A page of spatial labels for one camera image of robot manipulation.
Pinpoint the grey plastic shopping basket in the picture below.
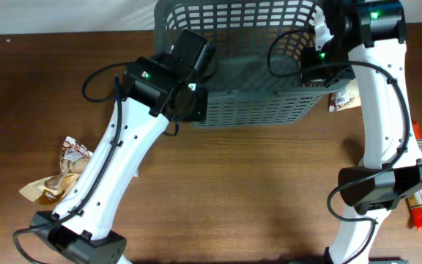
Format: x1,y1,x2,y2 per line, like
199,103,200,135
154,0,349,128

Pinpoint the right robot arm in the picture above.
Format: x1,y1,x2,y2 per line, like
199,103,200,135
314,1,422,263

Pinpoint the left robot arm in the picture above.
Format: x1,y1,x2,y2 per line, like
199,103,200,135
30,29,215,264

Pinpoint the right beige snack bag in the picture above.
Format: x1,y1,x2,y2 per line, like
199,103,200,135
328,79,361,112

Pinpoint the left brown snack bag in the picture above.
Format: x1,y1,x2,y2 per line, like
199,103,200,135
19,136,93,205

